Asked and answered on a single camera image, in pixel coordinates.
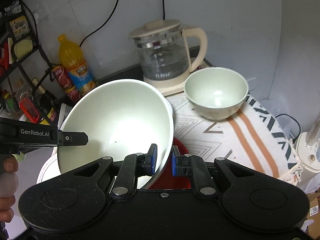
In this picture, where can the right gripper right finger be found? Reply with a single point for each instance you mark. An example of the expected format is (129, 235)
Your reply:
(194, 168)

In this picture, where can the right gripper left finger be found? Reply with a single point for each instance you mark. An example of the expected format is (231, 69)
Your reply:
(132, 167)

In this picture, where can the red and black bowl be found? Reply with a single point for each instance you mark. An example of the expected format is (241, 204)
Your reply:
(168, 180)

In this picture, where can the pale green bowl front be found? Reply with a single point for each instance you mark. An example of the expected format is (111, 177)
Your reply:
(120, 118)

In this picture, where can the pale green bowl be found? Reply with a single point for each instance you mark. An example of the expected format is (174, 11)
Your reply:
(216, 93)
(120, 118)

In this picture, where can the large white flower plate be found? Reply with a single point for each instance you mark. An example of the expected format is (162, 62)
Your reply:
(50, 168)

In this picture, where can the pale green bowl back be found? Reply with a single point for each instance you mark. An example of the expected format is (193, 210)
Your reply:
(216, 93)

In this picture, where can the person left hand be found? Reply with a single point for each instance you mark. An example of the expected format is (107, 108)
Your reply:
(9, 185)

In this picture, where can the large soy sauce bottle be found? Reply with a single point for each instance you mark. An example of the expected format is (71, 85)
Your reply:
(42, 102)

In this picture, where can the black metal shelf rack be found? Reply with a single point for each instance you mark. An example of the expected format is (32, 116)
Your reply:
(8, 14)

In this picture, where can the red drink can lower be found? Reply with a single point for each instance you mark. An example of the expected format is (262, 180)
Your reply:
(73, 94)

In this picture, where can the red drink can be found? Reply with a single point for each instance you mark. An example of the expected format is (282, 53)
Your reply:
(73, 94)
(62, 77)

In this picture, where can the patterned fringed cloth mat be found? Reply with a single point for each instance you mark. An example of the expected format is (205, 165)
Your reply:
(247, 138)

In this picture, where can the red drink can upper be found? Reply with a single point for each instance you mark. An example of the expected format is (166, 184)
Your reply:
(62, 77)

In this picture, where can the cream kettle base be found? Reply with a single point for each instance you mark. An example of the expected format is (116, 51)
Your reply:
(175, 85)

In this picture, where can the orange juice bottle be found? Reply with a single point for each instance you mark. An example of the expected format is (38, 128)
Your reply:
(72, 58)

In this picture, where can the glass electric kettle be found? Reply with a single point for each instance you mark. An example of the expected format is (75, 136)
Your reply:
(163, 49)

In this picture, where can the white fan base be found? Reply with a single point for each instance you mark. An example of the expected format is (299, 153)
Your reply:
(307, 148)

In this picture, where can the cardboard boxes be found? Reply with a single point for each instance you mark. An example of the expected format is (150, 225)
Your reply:
(312, 219)

